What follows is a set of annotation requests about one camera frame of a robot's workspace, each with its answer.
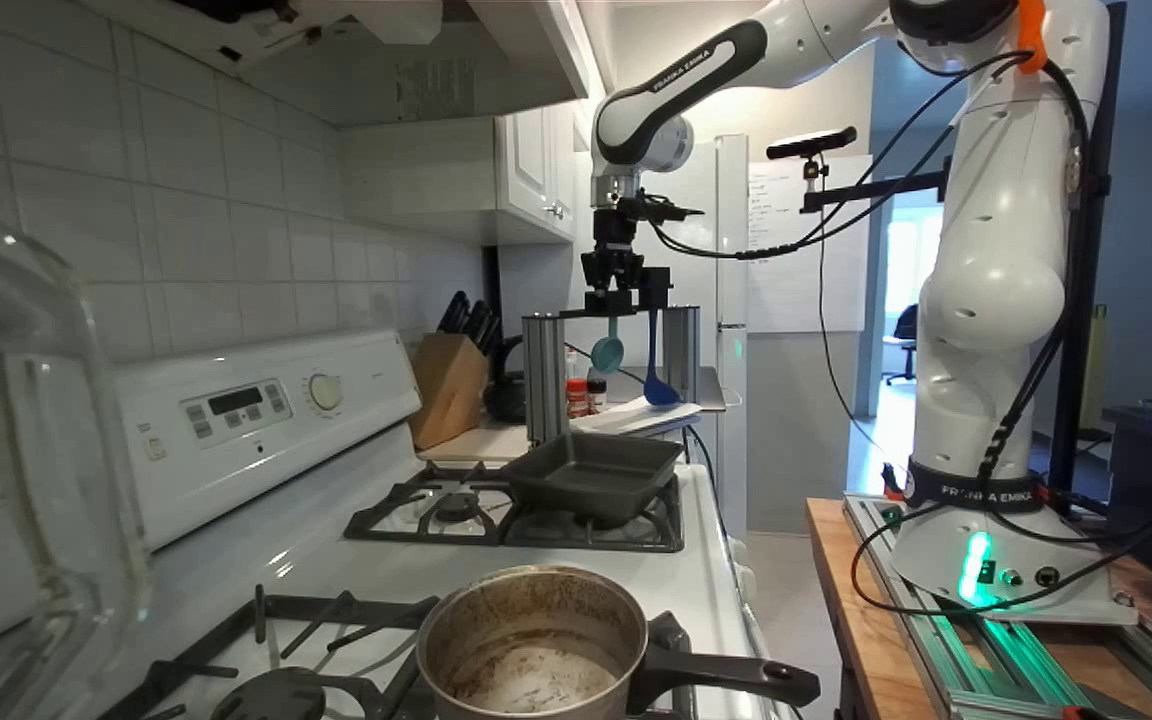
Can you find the black camera on stand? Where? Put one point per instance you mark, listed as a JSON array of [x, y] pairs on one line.
[[814, 148]]

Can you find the white range hood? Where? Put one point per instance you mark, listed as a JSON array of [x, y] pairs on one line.
[[380, 60]]

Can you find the white gas stove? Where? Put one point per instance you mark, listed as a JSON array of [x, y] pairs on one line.
[[252, 460]]

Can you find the wooden knife block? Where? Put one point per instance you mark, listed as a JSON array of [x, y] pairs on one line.
[[450, 372]]

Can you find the black stove grate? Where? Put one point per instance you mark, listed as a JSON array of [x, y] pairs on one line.
[[295, 656], [474, 505]]

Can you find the glass blender jar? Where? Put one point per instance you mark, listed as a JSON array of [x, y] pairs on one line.
[[75, 558]]

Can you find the teal spoon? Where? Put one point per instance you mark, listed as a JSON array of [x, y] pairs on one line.
[[609, 348]]

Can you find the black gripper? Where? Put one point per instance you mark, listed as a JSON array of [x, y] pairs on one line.
[[614, 277]]

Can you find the white upper cabinet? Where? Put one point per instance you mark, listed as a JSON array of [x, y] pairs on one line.
[[484, 177]]

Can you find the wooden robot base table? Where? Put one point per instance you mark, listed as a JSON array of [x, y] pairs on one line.
[[902, 663]]

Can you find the black stove grate left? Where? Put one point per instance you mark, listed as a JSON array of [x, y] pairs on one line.
[[295, 656]]

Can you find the black stove grate right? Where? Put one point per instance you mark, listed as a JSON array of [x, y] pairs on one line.
[[474, 505]]

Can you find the grey square baking pan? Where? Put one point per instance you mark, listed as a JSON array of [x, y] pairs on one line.
[[603, 479]]

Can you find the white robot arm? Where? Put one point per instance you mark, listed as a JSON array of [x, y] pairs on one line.
[[1004, 290]]

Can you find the steel saucepan black handle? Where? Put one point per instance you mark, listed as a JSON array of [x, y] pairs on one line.
[[555, 643]]

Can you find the aluminium frame stand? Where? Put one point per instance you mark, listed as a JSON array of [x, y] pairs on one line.
[[547, 368]]

